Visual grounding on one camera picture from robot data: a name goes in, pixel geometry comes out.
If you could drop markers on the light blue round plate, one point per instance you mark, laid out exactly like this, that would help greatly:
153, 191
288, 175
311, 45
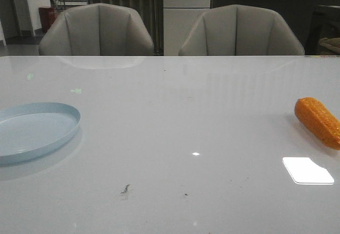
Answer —
32, 130

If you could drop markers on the beige cushion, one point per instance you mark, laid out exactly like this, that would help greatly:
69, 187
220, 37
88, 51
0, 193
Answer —
331, 44

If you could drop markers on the orange corn cob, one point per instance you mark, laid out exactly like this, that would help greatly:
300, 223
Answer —
318, 120

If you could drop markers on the right grey upholstered chair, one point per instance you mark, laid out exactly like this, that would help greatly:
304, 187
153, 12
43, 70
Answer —
240, 30

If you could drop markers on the red bin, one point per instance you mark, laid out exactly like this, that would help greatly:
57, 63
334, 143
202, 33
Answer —
47, 17

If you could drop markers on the left grey upholstered chair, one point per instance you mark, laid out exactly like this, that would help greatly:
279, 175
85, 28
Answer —
97, 30

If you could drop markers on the grey upholstered chair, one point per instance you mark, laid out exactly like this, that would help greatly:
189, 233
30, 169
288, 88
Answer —
240, 30
97, 30

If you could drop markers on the white cabinet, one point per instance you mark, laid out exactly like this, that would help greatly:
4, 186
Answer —
178, 18

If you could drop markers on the grey counter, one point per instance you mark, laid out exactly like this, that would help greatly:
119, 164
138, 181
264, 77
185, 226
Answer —
308, 19

